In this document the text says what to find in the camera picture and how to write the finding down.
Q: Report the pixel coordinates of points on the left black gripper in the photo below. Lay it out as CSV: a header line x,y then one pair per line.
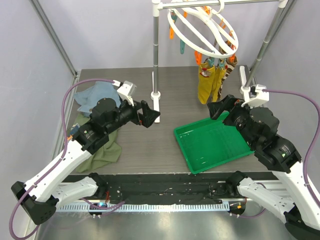
x,y
148,115

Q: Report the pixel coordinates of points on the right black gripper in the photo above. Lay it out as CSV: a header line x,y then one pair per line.
x,y
230,110

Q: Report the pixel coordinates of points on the green t-shirt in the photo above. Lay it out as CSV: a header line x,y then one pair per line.
x,y
107,154

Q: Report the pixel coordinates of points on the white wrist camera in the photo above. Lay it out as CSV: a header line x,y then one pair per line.
x,y
254,96
126,90

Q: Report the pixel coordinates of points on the brown striped sock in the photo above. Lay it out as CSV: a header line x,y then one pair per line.
x,y
229,67

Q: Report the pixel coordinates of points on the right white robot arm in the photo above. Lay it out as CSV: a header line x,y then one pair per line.
x,y
301,215

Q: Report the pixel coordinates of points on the white slotted cable duct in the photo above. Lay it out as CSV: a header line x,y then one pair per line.
x,y
139,208

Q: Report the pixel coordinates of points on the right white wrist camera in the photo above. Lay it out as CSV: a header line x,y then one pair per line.
x,y
254,96

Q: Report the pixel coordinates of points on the white round clip hanger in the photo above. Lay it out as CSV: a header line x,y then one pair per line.
x,y
203,28

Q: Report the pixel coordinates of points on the blue cloth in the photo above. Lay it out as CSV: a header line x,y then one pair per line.
x,y
89,98

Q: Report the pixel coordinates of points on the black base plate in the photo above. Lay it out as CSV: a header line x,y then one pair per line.
x,y
166,189

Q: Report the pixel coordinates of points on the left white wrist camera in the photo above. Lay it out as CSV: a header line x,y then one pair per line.
x,y
126,90

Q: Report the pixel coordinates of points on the yellow sock with patch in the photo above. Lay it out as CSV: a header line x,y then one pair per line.
x,y
206,74

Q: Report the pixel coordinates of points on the metal clothes rack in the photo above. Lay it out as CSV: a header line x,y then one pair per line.
x,y
157,6

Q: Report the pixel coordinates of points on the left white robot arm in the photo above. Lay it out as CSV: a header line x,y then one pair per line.
x,y
41,195

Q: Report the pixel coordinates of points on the green plastic tray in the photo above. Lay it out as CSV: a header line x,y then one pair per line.
x,y
207,143

